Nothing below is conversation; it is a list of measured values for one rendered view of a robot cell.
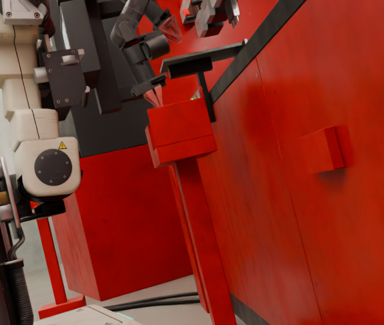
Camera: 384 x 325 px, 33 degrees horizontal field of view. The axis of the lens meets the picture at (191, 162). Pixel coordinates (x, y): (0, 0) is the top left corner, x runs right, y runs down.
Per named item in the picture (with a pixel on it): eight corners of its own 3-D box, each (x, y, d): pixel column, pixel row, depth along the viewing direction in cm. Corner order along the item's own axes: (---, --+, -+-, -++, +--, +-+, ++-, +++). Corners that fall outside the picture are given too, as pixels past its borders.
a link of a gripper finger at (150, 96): (181, 105, 174) (165, 74, 174) (157, 116, 173) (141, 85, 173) (177, 109, 181) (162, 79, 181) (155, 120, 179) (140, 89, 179)
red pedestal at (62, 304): (46, 325, 373) (14, 187, 376) (89, 314, 376) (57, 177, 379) (42, 332, 353) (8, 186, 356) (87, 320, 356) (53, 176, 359)
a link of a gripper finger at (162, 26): (187, 35, 216) (168, 15, 215) (189, 29, 208) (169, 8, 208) (173, 48, 215) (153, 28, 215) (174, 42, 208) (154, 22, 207)
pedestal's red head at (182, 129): (153, 168, 190) (140, 110, 191) (205, 156, 192) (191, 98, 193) (160, 164, 170) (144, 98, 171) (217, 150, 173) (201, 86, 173)
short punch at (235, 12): (230, 29, 222) (224, 3, 222) (235, 28, 222) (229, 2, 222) (235, 21, 212) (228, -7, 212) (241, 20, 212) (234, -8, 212)
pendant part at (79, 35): (75, 92, 350) (60, 29, 352) (97, 88, 353) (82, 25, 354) (76, 74, 306) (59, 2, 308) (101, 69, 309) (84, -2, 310)
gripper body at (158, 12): (169, 20, 218) (154, 5, 218) (171, 11, 208) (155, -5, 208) (155, 33, 217) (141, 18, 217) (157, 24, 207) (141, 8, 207)
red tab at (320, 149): (307, 174, 118) (297, 138, 119) (317, 172, 119) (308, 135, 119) (333, 169, 103) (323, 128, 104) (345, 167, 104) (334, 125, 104)
